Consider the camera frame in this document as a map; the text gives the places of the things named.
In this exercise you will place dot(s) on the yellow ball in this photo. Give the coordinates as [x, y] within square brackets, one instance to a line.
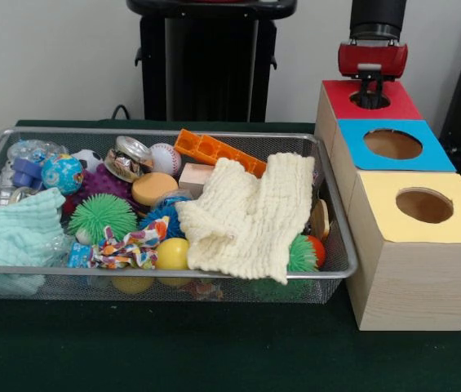
[171, 254]

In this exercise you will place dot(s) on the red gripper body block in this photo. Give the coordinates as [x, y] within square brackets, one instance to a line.
[373, 59]

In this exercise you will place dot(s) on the purple bumpy ball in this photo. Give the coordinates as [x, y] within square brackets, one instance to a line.
[107, 181]

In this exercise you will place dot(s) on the orange plastic block tray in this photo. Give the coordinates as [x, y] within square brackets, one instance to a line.
[209, 149]

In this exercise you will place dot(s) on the silver drink can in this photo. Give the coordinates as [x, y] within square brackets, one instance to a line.
[20, 195]

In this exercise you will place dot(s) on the colourful patterned cloth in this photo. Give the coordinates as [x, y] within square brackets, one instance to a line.
[132, 245]

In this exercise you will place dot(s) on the small globe ball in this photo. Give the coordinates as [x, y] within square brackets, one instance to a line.
[63, 175]

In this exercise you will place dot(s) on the wooden box with three holes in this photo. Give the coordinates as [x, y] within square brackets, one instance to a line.
[413, 286]

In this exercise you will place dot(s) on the cream knitted cloth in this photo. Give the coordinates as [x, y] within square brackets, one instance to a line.
[238, 220]

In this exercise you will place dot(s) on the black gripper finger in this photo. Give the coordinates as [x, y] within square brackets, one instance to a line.
[379, 87]
[364, 90]

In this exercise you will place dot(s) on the clear mesh bin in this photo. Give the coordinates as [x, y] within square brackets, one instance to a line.
[328, 281]

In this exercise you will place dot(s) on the light blue cloth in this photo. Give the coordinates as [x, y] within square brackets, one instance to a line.
[14, 232]

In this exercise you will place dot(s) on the green spiky toy with eyes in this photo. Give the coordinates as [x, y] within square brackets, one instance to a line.
[101, 218]

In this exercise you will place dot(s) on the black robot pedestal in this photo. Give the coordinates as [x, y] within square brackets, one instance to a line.
[197, 61]

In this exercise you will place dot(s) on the small soccer ball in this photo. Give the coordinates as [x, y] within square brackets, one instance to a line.
[91, 157]

